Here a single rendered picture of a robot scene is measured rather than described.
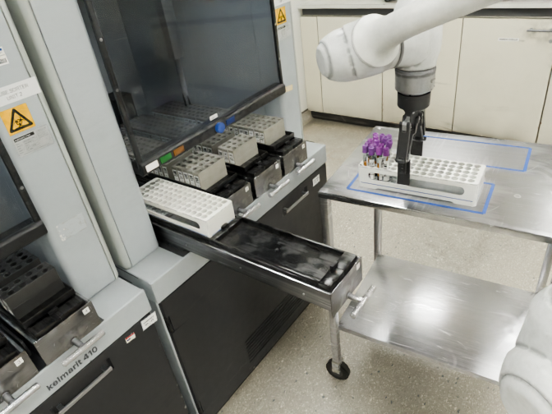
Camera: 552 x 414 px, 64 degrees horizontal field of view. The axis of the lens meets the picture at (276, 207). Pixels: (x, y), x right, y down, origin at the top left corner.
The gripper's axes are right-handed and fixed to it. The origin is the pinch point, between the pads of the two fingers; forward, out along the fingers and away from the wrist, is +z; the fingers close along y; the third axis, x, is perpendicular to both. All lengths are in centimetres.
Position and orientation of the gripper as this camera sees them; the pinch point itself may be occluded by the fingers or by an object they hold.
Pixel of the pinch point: (410, 167)
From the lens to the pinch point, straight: 120.5
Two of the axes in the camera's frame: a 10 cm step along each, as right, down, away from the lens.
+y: 5.1, -5.2, 6.9
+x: -8.5, -2.0, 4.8
